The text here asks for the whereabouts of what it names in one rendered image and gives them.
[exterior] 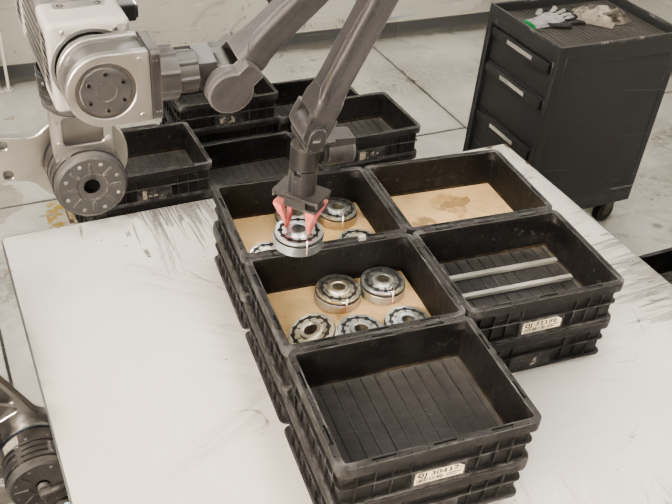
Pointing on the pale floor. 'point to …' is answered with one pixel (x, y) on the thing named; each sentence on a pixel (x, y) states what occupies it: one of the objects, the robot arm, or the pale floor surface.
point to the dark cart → (572, 96)
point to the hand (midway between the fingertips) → (298, 227)
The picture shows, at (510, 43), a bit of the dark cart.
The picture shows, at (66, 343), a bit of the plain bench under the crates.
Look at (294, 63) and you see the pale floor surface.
